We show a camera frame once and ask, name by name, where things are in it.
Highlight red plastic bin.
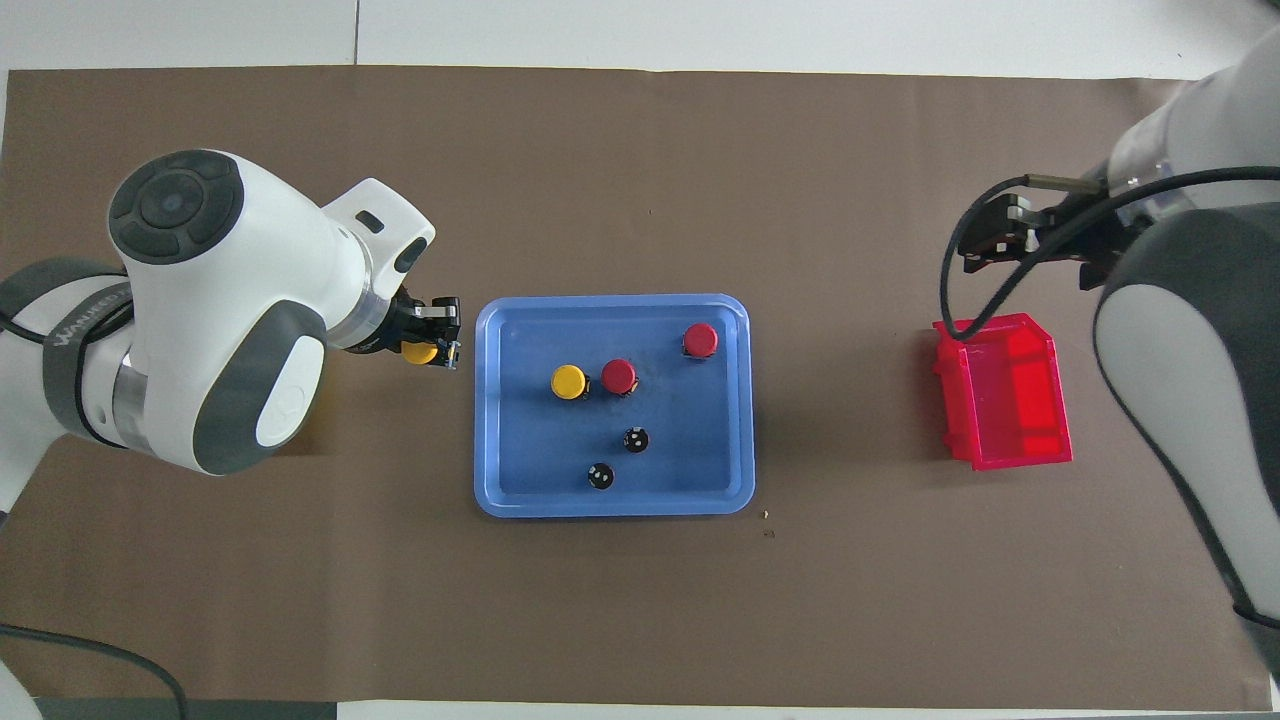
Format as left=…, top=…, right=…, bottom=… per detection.
left=932, top=312, right=1075, bottom=472

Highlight brown paper mat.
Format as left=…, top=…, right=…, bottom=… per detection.
left=0, top=65, right=1273, bottom=713

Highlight blue plastic tray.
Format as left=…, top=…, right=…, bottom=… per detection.
left=474, top=294, right=756, bottom=519

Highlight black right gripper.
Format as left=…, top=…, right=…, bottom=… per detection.
left=961, top=184, right=1137, bottom=292

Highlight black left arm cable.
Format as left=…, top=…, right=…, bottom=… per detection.
left=0, top=624, right=191, bottom=720

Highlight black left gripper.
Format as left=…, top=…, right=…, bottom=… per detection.
left=374, top=291, right=462, bottom=372

